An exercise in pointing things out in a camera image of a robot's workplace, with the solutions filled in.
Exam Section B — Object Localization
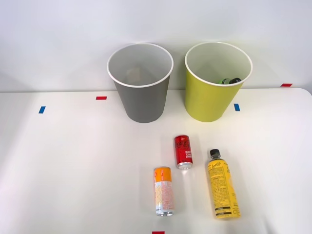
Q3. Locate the yellow bottle with black cap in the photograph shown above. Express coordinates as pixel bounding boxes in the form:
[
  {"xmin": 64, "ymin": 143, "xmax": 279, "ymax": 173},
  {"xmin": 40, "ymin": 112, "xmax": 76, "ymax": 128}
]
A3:
[{"xmin": 207, "ymin": 149, "xmax": 241, "ymax": 220}]

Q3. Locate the grey plastic waste bin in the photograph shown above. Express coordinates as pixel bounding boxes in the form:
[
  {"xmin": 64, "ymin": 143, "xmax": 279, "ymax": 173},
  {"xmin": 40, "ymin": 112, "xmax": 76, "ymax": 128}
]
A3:
[{"xmin": 106, "ymin": 42, "xmax": 175, "ymax": 124}]

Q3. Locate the red drink can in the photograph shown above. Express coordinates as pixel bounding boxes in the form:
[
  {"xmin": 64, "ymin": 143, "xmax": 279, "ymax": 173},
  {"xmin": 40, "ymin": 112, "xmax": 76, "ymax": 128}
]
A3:
[{"xmin": 174, "ymin": 134, "xmax": 194, "ymax": 171}]

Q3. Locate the yellow-green plastic waste bin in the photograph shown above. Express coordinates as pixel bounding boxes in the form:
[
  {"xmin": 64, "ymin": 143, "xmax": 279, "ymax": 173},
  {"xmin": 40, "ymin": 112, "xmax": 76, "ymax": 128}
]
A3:
[{"xmin": 184, "ymin": 41, "xmax": 254, "ymax": 123}]

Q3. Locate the orange and white drink can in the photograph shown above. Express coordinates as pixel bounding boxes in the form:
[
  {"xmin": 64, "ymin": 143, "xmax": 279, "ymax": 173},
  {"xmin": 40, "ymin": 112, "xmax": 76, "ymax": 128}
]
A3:
[{"xmin": 153, "ymin": 166, "xmax": 176, "ymax": 217}]

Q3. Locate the green bottle with black cap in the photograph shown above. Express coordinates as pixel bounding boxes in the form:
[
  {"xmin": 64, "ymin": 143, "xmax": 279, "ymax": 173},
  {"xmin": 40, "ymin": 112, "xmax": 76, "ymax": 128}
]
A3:
[{"xmin": 217, "ymin": 77, "xmax": 242, "ymax": 85}]

